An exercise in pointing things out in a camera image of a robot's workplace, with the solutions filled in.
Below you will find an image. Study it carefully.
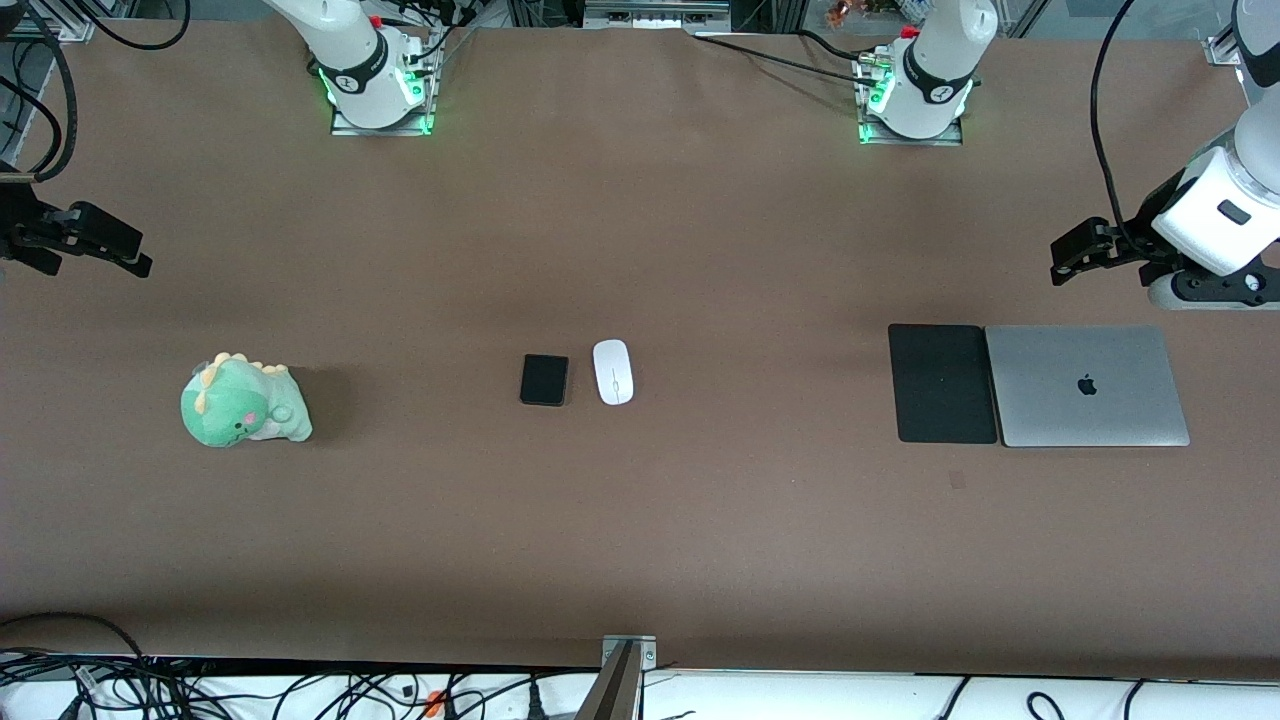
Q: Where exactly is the white computer mouse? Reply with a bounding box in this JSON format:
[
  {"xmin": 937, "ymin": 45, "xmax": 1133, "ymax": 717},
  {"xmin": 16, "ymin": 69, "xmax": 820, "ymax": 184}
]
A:
[{"xmin": 592, "ymin": 339, "xmax": 636, "ymax": 407}]

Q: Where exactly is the black mouse pad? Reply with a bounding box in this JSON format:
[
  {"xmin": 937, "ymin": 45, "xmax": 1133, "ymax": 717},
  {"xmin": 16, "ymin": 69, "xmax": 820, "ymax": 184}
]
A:
[{"xmin": 888, "ymin": 323, "xmax": 999, "ymax": 444}]

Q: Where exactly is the silver closed laptop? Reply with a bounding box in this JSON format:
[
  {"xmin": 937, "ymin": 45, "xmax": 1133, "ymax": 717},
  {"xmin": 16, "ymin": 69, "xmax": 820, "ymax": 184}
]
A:
[{"xmin": 985, "ymin": 324, "xmax": 1191, "ymax": 448}]

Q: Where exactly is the green dinosaur plush toy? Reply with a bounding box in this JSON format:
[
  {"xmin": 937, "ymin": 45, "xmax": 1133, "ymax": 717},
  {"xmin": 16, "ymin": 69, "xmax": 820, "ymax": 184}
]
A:
[{"xmin": 180, "ymin": 351, "xmax": 314, "ymax": 448}]

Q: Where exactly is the aluminium corner profile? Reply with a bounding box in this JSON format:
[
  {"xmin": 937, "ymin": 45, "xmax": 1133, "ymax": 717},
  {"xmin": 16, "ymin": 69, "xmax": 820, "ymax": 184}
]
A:
[
  {"xmin": 28, "ymin": 0, "xmax": 97, "ymax": 43},
  {"xmin": 1204, "ymin": 0, "xmax": 1263, "ymax": 67}
]

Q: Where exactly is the grey equipment box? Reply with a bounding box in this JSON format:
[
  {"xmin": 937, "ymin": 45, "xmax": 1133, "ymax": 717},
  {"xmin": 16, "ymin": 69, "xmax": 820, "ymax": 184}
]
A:
[{"xmin": 583, "ymin": 0, "xmax": 733, "ymax": 31}]

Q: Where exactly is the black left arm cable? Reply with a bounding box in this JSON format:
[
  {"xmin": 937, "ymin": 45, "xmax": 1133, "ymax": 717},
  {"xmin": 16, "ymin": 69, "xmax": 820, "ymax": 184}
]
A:
[{"xmin": 1090, "ymin": 0, "xmax": 1153, "ymax": 256}]

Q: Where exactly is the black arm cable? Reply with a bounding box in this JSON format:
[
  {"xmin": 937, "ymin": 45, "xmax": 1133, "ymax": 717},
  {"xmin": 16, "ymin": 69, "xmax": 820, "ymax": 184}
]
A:
[
  {"xmin": 0, "ymin": 0, "xmax": 191, "ymax": 183},
  {"xmin": 1090, "ymin": 0, "xmax": 1153, "ymax": 256}
]

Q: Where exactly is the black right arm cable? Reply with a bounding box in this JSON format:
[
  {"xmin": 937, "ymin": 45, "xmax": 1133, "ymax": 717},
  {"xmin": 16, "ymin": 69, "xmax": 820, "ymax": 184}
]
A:
[{"xmin": 0, "ymin": 0, "xmax": 191, "ymax": 183}]

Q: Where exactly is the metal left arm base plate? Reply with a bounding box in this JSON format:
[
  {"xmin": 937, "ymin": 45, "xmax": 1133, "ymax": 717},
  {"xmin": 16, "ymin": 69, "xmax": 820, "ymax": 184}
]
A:
[{"xmin": 855, "ymin": 50, "xmax": 966, "ymax": 148}]

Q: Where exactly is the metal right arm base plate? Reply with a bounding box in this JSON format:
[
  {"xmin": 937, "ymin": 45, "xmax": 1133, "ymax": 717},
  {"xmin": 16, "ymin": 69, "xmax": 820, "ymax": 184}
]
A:
[{"xmin": 330, "ymin": 28, "xmax": 438, "ymax": 137}]

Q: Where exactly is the short black table cable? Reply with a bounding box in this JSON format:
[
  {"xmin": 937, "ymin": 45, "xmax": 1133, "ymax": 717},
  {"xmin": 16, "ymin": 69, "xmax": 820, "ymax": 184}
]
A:
[{"xmin": 798, "ymin": 28, "xmax": 881, "ymax": 63}]

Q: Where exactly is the long black table cable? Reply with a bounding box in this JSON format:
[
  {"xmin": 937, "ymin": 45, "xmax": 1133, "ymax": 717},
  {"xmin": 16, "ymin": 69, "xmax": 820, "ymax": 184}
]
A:
[{"xmin": 690, "ymin": 33, "xmax": 881, "ymax": 87}]

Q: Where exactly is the black looped floor cable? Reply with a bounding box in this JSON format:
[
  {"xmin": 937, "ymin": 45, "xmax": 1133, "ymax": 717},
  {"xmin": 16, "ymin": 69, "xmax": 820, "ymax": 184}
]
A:
[{"xmin": 0, "ymin": 612, "xmax": 153, "ymax": 667}]

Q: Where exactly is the black base cable bundle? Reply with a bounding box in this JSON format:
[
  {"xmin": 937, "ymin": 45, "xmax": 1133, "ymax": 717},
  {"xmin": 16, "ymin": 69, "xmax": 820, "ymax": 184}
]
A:
[{"xmin": 385, "ymin": 0, "xmax": 479, "ymax": 63}]

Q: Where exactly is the aluminium frame post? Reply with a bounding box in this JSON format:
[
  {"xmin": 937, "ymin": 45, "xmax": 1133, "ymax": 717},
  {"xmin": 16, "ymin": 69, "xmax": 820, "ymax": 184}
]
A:
[{"xmin": 576, "ymin": 635, "xmax": 658, "ymax": 720}]

